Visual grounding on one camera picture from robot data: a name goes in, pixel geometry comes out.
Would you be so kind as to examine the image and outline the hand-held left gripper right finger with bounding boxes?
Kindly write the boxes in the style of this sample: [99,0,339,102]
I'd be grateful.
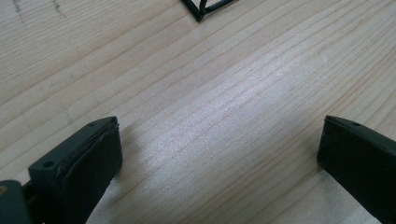
[317,115,396,224]

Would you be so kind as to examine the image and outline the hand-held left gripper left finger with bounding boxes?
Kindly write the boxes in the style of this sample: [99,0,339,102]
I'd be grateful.
[21,116,123,224]

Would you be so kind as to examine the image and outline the black wire rack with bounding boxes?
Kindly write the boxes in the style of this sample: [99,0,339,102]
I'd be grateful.
[180,0,240,23]

